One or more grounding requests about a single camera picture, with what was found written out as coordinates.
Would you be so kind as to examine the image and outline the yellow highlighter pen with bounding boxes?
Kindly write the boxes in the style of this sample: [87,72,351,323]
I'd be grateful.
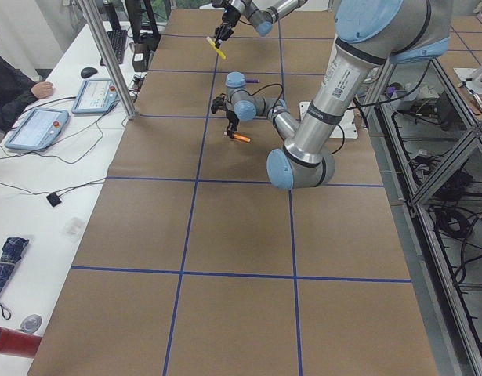
[205,36,227,60]

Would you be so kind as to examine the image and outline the black box with label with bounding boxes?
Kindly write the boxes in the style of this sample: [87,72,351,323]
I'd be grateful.
[131,42,150,72]

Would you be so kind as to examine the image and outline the small black puck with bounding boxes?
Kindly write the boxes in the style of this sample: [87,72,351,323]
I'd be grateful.
[46,192,62,208]

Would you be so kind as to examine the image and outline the person hand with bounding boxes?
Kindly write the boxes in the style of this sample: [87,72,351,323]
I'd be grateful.
[31,81,54,99]

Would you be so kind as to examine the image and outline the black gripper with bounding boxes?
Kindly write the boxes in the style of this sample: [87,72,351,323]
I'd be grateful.
[225,110,238,139]
[214,8,238,47]

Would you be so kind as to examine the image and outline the black monitor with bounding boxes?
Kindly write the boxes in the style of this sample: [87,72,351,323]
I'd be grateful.
[124,0,161,45]

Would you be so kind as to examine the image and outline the aluminium frame post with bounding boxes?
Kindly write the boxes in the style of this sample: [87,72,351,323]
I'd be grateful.
[78,0,136,120]

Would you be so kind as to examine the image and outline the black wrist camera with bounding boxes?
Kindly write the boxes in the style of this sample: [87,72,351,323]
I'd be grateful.
[210,93,227,114]

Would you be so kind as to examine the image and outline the folded blue umbrella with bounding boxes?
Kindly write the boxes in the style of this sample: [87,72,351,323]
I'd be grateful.
[0,237,30,320]

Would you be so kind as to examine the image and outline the silver tape roll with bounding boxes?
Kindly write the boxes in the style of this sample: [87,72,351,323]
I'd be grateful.
[20,314,42,334]

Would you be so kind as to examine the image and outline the teach pendant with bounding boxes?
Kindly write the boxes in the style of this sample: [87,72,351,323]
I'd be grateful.
[71,78,119,115]
[5,109,70,151]

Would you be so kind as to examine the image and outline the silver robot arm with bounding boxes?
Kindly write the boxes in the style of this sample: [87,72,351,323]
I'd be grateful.
[212,0,453,190]
[212,0,306,48]

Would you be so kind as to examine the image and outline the orange highlighter pen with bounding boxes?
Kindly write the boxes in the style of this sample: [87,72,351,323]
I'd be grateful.
[224,132,251,143]

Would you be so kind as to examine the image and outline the near teach pendant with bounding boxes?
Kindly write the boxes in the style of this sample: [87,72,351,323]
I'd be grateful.
[5,109,70,151]

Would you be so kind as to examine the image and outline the black computer mouse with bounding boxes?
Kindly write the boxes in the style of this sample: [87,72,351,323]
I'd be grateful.
[80,67,98,79]

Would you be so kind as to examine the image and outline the red cylinder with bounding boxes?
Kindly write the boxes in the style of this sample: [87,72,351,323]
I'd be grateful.
[0,327,42,358]

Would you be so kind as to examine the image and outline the far teach pendant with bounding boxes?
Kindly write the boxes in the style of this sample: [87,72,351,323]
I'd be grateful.
[71,78,119,115]

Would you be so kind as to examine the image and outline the black keyboard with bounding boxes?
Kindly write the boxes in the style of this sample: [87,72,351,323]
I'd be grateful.
[106,29,128,64]

